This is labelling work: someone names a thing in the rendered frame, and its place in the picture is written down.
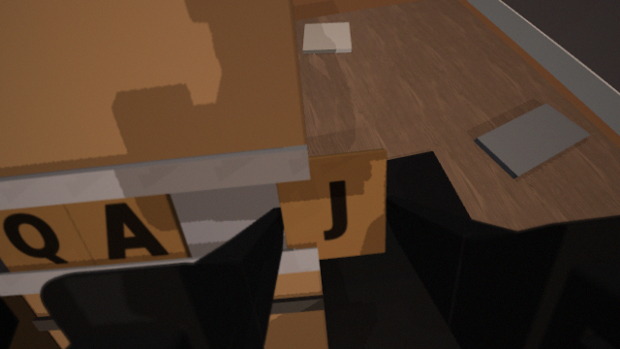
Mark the tan wooden board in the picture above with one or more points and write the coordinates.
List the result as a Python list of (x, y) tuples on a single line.
[(116, 99)]

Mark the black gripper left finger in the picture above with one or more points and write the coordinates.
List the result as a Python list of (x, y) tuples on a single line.
[(221, 301)]

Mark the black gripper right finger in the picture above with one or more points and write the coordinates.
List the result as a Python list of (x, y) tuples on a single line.
[(496, 288)]

